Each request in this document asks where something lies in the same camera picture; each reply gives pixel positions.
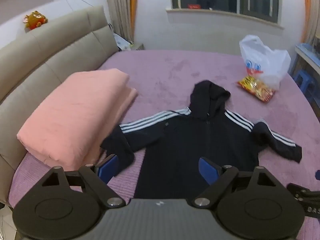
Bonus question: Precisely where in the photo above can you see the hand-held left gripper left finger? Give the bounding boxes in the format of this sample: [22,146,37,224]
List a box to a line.
[41,154,126,208]

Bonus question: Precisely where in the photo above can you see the folded pink blanket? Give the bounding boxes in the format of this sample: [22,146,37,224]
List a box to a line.
[17,68,138,173]

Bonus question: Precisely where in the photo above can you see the cluttered side shelf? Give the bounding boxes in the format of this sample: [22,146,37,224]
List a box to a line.
[294,36,320,80]

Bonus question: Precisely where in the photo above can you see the brown plush toy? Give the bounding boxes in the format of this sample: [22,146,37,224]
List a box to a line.
[24,10,48,30]

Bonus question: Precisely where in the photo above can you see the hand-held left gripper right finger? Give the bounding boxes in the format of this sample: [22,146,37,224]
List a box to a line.
[194,156,277,208]

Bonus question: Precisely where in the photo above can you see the beige orange curtain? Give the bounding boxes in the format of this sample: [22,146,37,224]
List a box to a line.
[301,0,320,48]
[103,0,138,46]

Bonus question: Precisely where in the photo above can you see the black hooded jacket white stripes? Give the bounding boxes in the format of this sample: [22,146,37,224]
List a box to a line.
[100,80,302,199]

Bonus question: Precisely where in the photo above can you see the blue plastic stool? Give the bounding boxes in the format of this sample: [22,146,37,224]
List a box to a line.
[293,69,316,93]

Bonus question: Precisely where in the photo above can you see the white plastic bag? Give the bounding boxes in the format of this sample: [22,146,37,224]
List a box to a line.
[239,35,292,90]

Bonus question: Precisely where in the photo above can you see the yellow red snack packet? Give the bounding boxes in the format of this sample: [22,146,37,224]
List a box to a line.
[237,75,276,102]

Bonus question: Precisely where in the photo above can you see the beige padded headboard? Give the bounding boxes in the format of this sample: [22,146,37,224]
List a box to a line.
[0,5,118,208]

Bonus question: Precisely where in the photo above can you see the bedside table with clutter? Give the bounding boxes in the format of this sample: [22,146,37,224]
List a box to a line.
[112,32,145,52]

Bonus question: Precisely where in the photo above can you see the white window sill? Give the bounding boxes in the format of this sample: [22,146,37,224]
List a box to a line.
[165,8,285,30]

